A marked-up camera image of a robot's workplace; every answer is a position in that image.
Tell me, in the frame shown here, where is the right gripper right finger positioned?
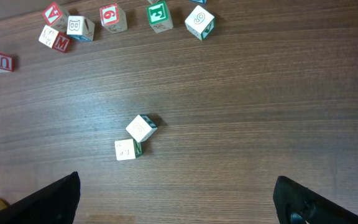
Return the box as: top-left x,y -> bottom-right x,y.
273,175 -> 358,224

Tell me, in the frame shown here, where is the blue D letter block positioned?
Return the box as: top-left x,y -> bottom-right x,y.
191,0 -> 206,4

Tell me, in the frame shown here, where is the red number nine block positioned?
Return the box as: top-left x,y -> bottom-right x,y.
99,3 -> 127,33

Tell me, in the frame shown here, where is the wooden block red side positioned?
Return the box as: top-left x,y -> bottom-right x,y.
39,25 -> 71,53

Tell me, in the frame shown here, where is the green F letter block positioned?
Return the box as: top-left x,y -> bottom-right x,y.
146,1 -> 173,33

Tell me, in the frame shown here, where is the blue X letter block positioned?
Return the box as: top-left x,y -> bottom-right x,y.
67,16 -> 95,42

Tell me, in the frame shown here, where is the red letter block top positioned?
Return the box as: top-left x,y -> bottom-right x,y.
42,2 -> 70,33

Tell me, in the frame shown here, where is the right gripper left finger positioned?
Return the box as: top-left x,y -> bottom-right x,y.
0,172 -> 81,224

